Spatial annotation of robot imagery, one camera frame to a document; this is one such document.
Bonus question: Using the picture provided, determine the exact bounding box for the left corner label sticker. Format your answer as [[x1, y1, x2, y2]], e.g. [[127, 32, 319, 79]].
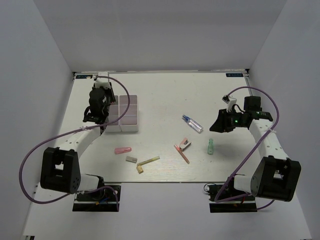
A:
[[75, 74, 93, 79]]

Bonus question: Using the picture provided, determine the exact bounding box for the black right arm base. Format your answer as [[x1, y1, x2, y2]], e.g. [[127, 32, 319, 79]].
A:
[[203, 182, 258, 214]]

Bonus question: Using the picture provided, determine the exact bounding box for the white left organizer tray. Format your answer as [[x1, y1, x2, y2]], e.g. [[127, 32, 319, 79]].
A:
[[105, 95, 121, 133]]

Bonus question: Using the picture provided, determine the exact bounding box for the blue capped spray bottle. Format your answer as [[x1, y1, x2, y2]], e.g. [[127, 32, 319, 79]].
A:
[[182, 115, 203, 134]]

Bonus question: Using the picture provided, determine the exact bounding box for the grey eraser block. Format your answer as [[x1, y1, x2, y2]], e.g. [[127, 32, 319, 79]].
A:
[[125, 156, 138, 164]]

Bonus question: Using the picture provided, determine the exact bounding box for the white right organizer tray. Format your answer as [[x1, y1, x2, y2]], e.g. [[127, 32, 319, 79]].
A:
[[118, 95, 139, 133]]

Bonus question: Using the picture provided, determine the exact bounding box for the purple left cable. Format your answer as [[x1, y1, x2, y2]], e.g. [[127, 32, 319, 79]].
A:
[[18, 76, 131, 205]]

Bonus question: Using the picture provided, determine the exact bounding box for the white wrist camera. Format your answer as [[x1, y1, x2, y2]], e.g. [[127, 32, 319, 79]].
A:
[[222, 95, 237, 112], [93, 71, 112, 90]]

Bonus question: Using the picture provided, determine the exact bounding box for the pink lead refill tube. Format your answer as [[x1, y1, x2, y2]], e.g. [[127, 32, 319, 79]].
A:
[[173, 144, 190, 164]]

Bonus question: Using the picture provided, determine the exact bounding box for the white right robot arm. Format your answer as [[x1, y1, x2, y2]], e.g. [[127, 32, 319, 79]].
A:
[[209, 95, 302, 203]]

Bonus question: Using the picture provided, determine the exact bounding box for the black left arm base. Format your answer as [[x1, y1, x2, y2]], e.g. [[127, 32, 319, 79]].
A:
[[72, 185, 122, 213]]

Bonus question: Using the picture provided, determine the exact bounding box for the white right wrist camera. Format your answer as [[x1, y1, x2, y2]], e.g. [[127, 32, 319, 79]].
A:
[[222, 95, 237, 112]]

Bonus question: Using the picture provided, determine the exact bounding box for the corner label sticker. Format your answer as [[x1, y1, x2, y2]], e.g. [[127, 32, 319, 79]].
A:
[[75, 74, 93, 79], [225, 72, 244, 78]]

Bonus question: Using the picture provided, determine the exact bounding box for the pink transparent case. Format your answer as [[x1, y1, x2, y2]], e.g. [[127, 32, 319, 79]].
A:
[[114, 147, 132, 155]]

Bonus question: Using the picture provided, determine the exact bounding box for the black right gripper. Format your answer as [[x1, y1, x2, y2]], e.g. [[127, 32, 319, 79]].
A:
[[209, 108, 247, 133]]

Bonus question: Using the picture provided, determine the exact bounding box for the right corner label sticker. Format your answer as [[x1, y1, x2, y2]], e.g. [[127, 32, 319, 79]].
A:
[[225, 72, 244, 78]]

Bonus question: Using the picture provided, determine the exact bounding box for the white organizer tray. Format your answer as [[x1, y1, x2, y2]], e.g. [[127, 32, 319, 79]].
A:
[[118, 95, 139, 133], [105, 95, 121, 133]]

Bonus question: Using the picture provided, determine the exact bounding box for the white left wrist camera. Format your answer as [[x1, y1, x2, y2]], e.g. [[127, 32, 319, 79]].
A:
[[93, 71, 112, 90]]

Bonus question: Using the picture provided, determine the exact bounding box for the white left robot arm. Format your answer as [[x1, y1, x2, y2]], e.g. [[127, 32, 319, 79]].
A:
[[40, 82, 116, 200]]

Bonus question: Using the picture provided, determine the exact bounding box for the green transparent glue tube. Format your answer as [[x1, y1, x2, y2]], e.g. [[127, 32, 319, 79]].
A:
[[207, 138, 214, 155]]

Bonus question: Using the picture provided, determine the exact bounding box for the yellow lead refill tube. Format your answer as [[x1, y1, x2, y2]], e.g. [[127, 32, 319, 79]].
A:
[[137, 156, 160, 166]]

